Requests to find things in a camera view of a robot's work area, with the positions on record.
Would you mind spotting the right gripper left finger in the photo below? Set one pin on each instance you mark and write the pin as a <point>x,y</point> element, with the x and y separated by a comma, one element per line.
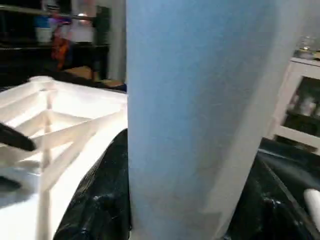
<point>105,210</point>

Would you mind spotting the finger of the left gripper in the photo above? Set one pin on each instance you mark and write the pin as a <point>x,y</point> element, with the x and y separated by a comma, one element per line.
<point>15,137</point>

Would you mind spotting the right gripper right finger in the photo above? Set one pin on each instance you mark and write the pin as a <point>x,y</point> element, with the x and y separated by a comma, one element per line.
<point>265,215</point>

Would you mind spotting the white plastic table top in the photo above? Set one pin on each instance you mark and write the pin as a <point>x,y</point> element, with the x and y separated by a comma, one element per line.
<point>75,105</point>

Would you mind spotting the white plastic table leg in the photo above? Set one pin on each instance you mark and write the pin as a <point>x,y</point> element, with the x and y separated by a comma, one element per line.
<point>190,125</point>
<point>314,210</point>

